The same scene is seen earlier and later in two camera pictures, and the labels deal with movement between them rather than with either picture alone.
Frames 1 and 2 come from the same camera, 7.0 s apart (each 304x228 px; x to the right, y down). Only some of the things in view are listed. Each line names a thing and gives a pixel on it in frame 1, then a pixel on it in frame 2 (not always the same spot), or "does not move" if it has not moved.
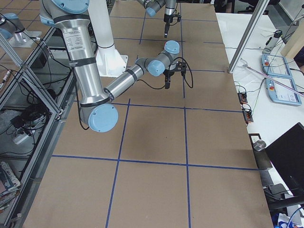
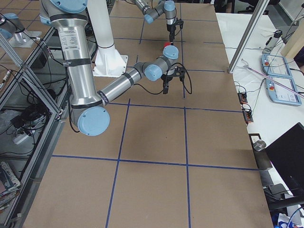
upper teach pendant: x=276 y=65 does not move
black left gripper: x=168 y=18 to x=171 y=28
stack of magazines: x=9 y=185 does not move
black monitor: x=287 y=154 does not move
